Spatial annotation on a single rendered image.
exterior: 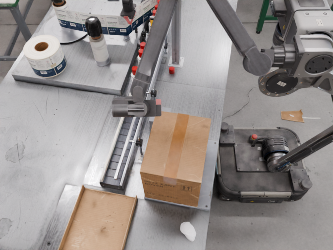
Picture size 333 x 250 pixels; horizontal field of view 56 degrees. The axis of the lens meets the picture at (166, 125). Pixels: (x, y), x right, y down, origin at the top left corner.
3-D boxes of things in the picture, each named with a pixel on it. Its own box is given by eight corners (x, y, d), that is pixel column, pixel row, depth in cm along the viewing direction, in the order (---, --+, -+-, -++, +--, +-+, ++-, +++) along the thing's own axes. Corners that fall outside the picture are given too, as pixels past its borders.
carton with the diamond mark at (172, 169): (159, 141, 158) (156, 109, 136) (206, 149, 155) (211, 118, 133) (144, 197, 142) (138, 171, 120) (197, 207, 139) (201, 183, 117)
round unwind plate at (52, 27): (55, 11, 215) (55, 9, 214) (97, 15, 211) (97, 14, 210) (36, 40, 199) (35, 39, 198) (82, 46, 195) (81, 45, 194)
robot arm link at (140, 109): (147, 117, 110) (146, 101, 109) (127, 117, 110) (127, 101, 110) (148, 116, 117) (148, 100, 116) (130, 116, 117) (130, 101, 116)
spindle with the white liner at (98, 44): (97, 54, 190) (86, 13, 165) (112, 56, 189) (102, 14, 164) (93, 65, 185) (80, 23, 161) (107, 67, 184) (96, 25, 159)
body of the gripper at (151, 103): (130, 99, 123) (127, 100, 115) (155, 99, 122) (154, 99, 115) (130, 116, 123) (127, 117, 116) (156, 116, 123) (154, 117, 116)
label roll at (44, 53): (73, 67, 185) (65, 48, 173) (41, 83, 179) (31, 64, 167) (58, 48, 194) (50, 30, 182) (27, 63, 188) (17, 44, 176)
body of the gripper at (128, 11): (120, 17, 166) (118, 5, 160) (125, 5, 171) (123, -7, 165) (132, 18, 165) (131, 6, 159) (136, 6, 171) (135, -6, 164)
